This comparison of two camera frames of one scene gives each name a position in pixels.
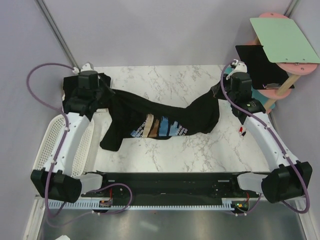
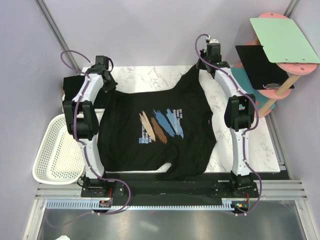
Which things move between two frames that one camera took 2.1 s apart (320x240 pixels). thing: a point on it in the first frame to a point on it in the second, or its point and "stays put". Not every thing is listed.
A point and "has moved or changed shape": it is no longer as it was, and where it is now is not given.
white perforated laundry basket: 48,140 stays put
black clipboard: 266,74 stays put
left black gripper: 108,94 to 110,88
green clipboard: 283,41 stays put
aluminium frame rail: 48,16 stays put
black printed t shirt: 135,116 has moved or changed shape
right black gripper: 221,97 to 200,65
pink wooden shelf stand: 256,41 stays put
